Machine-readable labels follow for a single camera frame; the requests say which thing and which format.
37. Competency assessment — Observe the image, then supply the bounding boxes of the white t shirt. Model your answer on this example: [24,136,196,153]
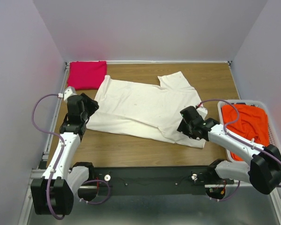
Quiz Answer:
[87,72,206,149]

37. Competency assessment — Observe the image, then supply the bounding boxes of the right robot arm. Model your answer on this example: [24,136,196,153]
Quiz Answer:
[177,106,281,195]

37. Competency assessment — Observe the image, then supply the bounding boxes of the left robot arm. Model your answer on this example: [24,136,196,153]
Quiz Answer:
[30,93,99,220]

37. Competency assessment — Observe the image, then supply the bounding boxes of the folded pink t shirt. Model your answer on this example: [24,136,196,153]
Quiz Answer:
[67,61,107,90]

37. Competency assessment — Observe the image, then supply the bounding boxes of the orange t shirt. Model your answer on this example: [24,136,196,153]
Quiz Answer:
[221,104,271,162]

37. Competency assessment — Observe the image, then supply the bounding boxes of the white plastic basket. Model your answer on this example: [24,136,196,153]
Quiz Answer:
[217,99,281,162]

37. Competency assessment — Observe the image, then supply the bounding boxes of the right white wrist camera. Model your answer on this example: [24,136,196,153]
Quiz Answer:
[195,103,208,119]

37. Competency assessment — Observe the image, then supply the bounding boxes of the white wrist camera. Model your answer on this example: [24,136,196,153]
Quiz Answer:
[58,86,77,102]
[195,103,208,119]

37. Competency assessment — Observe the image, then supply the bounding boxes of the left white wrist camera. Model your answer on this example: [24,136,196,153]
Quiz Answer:
[58,86,77,102]

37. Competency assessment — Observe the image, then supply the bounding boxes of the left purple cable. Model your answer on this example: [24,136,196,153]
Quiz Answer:
[31,93,111,220]

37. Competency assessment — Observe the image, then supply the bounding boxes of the purple cable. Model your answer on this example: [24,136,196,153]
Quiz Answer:
[198,99,281,202]
[31,93,111,220]

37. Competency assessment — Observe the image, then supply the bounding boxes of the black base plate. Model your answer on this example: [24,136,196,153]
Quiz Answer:
[67,166,235,196]

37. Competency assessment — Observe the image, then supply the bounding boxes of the aluminium frame rail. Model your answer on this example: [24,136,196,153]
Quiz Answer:
[18,61,71,225]

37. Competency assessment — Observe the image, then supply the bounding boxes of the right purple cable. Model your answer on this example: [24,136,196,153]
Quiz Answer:
[198,99,281,202]

